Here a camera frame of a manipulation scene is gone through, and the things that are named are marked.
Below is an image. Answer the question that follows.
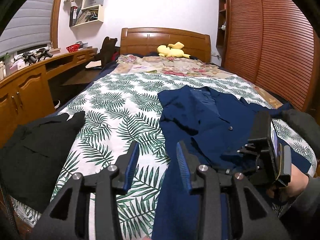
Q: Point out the louvered wooden wardrobe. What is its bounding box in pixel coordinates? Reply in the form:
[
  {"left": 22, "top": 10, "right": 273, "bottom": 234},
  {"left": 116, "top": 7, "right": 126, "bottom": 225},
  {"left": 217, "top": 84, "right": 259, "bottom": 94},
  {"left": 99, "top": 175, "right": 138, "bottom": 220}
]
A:
[{"left": 216, "top": 0, "right": 319, "bottom": 115}]

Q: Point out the dark grey folded garment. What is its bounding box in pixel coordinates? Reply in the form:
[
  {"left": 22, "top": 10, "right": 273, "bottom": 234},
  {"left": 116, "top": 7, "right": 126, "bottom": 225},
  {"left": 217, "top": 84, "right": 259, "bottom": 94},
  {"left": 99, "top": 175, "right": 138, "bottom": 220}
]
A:
[{"left": 280, "top": 109, "right": 320, "bottom": 160}]

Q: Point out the red plastic basket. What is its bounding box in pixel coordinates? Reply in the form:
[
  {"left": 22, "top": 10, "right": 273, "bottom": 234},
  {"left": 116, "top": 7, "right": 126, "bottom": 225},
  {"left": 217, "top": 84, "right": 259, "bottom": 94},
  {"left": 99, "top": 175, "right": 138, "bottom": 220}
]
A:
[{"left": 66, "top": 43, "right": 80, "bottom": 53}]

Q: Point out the grey window blind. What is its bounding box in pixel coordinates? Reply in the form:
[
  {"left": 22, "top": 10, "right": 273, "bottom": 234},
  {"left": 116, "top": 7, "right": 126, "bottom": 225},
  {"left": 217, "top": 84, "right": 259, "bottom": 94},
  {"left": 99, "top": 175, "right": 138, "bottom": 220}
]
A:
[{"left": 1, "top": 0, "right": 54, "bottom": 56}]

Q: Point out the floral bed quilt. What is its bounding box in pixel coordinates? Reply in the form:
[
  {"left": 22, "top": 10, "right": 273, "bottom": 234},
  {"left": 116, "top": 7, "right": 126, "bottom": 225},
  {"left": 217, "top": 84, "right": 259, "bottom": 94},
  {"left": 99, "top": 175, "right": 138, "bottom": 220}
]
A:
[{"left": 111, "top": 54, "right": 283, "bottom": 109}]

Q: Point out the dark wooden chair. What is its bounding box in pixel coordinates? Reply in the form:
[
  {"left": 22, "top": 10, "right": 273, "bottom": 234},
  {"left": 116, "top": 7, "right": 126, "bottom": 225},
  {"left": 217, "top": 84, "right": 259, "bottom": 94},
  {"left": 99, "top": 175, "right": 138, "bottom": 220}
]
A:
[{"left": 94, "top": 36, "right": 118, "bottom": 67}]

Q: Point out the long wooden desk cabinet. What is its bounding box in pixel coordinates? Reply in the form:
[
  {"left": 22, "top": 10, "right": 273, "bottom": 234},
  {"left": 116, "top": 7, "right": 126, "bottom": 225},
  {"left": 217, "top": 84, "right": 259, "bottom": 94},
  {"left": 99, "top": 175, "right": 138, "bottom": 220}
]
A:
[{"left": 0, "top": 48, "right": 98, "bottom": 146}]

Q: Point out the person's right hand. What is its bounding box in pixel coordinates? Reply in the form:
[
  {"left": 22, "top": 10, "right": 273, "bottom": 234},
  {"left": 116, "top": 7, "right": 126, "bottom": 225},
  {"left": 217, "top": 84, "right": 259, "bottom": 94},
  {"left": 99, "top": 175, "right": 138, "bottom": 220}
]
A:
[{"left": 286, "top": 164, "right": 309, "bottom": 198}]

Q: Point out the yellow plush toy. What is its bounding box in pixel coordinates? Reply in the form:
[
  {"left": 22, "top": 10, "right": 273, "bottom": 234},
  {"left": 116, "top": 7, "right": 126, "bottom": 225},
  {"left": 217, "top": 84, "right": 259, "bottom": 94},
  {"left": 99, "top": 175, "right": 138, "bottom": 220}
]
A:
[{"left": 157, "top": 42, "right": 190, "bottom": 59}]

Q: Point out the navy blue jacket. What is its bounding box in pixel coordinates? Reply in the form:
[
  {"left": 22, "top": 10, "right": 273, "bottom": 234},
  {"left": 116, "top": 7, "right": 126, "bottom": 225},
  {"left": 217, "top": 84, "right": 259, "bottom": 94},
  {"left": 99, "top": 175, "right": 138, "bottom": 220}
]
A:
[{"left": 151, "top": 84, "right": 312, "bottom": 240}]

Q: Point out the black folded garment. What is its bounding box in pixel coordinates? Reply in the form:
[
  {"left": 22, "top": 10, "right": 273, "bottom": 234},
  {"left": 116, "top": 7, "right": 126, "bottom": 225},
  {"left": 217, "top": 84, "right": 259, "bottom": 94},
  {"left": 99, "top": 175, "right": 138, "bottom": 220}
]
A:
[{"left": 1, "top": 111, "right": 85, "bottom": 213}]

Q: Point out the white wall shelf unit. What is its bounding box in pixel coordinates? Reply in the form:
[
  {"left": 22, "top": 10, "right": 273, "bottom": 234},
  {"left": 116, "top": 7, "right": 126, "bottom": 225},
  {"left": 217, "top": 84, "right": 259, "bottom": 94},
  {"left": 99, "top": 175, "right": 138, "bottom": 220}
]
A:
[{"left": 64, "top": 0, "right": 104, "bottom": 28}]

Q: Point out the palm leaf print blanket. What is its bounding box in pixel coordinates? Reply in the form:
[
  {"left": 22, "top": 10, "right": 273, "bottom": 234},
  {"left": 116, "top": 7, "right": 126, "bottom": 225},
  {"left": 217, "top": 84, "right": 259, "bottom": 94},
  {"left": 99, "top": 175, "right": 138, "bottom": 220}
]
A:
[{"left": 11, "top": 72, "right": 317, "bottom": 240}]

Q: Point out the wooden bed headboard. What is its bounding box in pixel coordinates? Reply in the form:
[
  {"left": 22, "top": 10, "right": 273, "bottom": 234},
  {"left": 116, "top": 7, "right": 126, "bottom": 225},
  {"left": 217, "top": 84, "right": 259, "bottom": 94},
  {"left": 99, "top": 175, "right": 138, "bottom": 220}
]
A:
[{"left": 120, "top": 27, "right": 211, "bottom": 63}]

